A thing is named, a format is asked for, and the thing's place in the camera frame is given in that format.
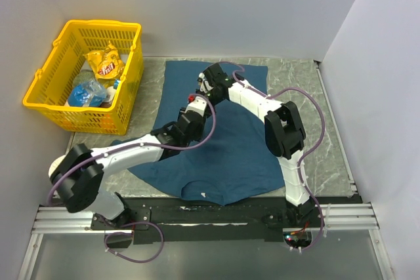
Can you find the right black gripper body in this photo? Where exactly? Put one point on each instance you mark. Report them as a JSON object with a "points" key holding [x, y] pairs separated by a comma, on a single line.
{"points": [[214, 98]]}

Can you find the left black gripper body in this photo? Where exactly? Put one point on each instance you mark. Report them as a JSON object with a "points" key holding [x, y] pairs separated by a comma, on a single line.
{"points": [[197, 136]]}

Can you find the blue t-shirt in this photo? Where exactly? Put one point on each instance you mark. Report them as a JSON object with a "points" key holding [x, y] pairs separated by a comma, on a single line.
{"points": [[232, 165]]}

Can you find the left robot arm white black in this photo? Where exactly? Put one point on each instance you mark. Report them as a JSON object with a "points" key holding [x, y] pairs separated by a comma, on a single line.
{"points": [[77, 176]]}

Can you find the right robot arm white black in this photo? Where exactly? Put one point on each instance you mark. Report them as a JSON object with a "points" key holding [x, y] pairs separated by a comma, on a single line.
{"points": [[283, 127]]}

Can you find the small white bottle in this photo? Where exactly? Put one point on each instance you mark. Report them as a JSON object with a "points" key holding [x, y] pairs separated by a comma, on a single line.
{"points": [[111, 91]]}

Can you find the yellow snack bag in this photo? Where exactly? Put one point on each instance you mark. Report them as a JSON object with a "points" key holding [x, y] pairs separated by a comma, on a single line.
{"points": [[106, 63]]}

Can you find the blue plastic bag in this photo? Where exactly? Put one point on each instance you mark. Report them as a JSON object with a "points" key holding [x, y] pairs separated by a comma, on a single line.
{"points": [[87, 94]]}

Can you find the toilet paper roll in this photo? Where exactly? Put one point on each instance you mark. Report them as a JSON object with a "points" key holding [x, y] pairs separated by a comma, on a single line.
{"points": [[55, 164]]}

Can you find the yellow plastic basket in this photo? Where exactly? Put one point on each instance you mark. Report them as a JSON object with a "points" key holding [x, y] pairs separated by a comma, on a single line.
{"points": [[52, 83]]}

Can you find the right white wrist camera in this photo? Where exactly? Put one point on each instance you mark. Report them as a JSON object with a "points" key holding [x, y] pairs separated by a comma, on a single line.
{"points": [[204, 85]]}

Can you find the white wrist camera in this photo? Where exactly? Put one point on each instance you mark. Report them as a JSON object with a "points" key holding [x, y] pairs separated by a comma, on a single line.
{"points": [[204, 85], [197, 104]]}

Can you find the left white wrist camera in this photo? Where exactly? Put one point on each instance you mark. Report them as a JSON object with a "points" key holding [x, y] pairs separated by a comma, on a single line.
{"points": [[197, 104]]}

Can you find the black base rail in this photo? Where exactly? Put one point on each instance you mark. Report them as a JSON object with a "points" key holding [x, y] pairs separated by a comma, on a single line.
{"points": [[254, 218]]}

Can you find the aluminium frame rail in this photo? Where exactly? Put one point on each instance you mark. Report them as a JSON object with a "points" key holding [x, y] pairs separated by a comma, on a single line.
{"points": [[48, 221]]}

